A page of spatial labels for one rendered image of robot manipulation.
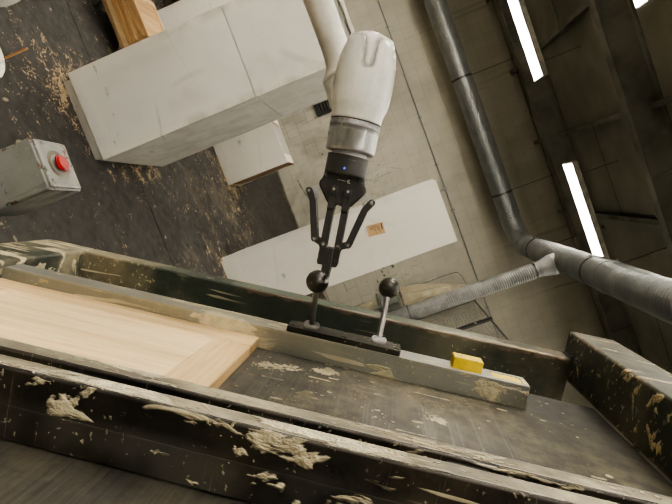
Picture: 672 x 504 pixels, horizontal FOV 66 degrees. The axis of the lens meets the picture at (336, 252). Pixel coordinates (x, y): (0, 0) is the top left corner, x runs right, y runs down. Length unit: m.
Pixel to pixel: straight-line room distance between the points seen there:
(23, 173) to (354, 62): 0.76
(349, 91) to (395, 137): 8.09
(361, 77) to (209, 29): 2.50
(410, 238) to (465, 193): 4.56
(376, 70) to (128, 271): 0.71
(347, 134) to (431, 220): 3.70
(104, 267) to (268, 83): 2.12
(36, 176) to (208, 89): 2.11
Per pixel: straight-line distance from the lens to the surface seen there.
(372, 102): 0.90
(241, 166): 5.93
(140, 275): 1.24
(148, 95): 3.41
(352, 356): 0.90
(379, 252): 4.57
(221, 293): 1.18
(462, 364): 0.92
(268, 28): 3.27
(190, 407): 0.50
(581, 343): 1.18
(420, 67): 9.19
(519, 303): 9.45
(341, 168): 0.90
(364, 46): 0.92
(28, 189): 1.30
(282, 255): 4.66
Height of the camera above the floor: 1.59
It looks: 7 degrees down
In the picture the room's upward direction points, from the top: 70 degrees clockwise
